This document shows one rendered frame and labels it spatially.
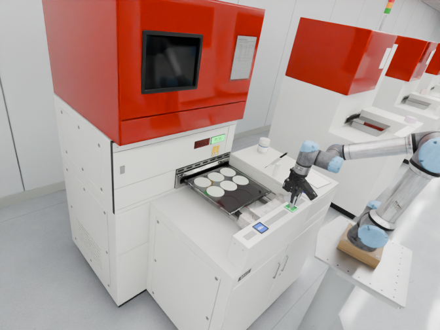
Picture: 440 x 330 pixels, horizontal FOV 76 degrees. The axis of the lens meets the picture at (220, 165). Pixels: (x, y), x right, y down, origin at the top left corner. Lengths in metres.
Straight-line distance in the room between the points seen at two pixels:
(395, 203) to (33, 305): 2.11
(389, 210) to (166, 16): 1.17
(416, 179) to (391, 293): 0.55
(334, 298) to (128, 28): 1.66
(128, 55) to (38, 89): 1.65
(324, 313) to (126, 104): 1.56
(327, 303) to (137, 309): 1.19
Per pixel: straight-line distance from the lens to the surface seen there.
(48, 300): 2.29
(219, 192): 1.59
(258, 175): 1.77
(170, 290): 1.82
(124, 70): 1.16
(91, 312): 2.18
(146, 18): 1.18
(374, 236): 1.41
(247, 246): 1.23
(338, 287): 1.79
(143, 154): 1.41
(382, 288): 1.57
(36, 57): 2.67
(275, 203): 1.65
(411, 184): 1.32
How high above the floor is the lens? 1.81
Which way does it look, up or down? 29 degrees down
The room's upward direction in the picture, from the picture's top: 10 degrees clockwise
